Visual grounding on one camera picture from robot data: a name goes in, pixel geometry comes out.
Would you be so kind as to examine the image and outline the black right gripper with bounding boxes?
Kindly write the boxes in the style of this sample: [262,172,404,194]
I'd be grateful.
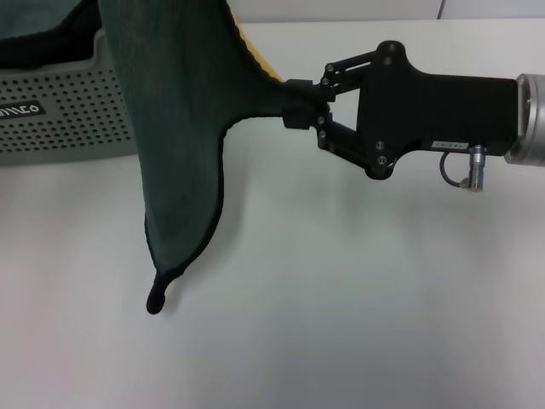
[283,40,519,181]

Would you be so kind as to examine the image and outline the green towel with black edge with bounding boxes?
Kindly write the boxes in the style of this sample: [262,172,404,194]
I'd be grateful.
[96,0,301,317]

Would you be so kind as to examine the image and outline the grey perforated plastic storage box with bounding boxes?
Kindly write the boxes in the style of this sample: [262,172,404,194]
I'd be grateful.
[0,27,142,166]

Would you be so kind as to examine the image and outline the black brand label on box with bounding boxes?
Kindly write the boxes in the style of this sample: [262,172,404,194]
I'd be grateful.
[0,101,47,121]

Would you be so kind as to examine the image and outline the dark green folded towel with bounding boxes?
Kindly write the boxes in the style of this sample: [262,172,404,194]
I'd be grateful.
[0,0,102,70]

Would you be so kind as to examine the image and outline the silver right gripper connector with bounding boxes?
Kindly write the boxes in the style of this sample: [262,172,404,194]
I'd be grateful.
[458,143,490,193]

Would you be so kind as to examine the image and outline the grey right wrist cable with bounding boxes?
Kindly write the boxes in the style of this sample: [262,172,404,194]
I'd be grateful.
[439,150,470,189]

